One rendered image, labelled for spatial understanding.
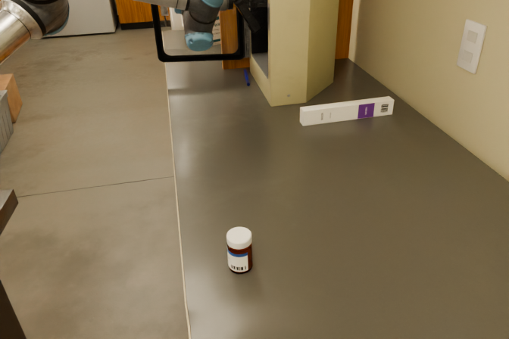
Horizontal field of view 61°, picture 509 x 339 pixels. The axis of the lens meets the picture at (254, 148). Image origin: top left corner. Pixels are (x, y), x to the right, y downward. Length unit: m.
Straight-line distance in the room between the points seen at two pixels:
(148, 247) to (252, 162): 1.32
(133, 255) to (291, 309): 1.60
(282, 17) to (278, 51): 0.09
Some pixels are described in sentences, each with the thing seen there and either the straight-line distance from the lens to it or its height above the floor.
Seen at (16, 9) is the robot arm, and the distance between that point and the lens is 1.18.
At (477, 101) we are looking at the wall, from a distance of 1.16.
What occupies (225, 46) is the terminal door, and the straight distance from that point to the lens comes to 1.53.
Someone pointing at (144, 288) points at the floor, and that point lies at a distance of 2.05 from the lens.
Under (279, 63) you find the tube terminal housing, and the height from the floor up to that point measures 1.07.
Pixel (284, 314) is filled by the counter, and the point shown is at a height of 0.94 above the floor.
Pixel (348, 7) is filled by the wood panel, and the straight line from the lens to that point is 1.68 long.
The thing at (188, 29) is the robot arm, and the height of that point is 1.18.
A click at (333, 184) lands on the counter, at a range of 0.94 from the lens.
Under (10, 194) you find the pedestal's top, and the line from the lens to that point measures 1.06.
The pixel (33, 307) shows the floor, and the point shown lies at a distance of 2.16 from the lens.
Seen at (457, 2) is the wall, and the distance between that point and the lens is 1.22.
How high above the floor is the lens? 1.47
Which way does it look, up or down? 30 degrees down
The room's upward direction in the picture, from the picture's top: 2 degrees counter-clockwise
